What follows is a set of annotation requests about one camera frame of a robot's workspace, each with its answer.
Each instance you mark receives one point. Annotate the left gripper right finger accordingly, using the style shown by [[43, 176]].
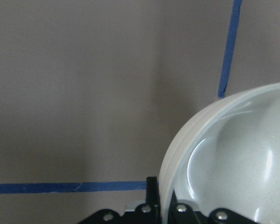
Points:
[[182, 213]]

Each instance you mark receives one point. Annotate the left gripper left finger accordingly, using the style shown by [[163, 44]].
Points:
[[148, 212]]

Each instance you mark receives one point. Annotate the white ceramic bowl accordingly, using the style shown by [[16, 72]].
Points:
[[228, 156]]

